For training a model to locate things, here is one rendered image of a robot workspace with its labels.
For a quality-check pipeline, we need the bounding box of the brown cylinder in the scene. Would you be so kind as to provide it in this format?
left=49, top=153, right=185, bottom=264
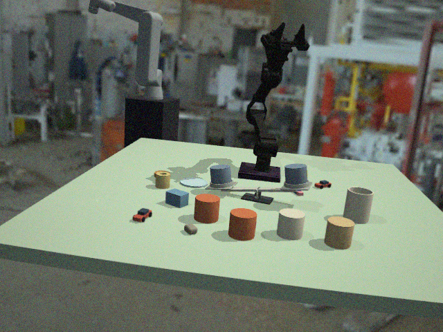
left=194, top=194, right=220, bottom=223
left=228, top=208, right=257, bottom=241
left=325, top=216, right=355, bottom=250

